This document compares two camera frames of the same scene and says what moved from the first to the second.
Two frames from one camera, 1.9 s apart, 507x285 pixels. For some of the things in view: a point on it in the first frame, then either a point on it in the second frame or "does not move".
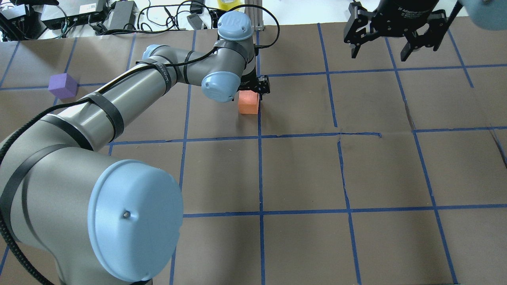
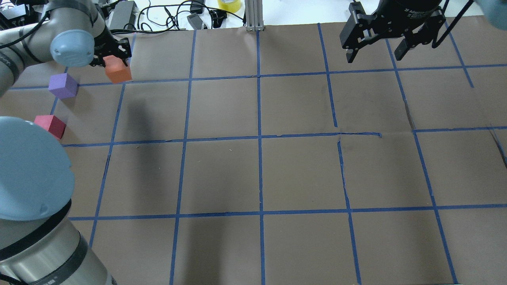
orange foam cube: (248, 102) -> (116, 69)
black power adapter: (123, 15) does not move
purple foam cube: (62, 86) does not move
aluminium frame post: (255, 14) does not move
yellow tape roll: (227, 4) does not move
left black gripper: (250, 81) -> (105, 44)
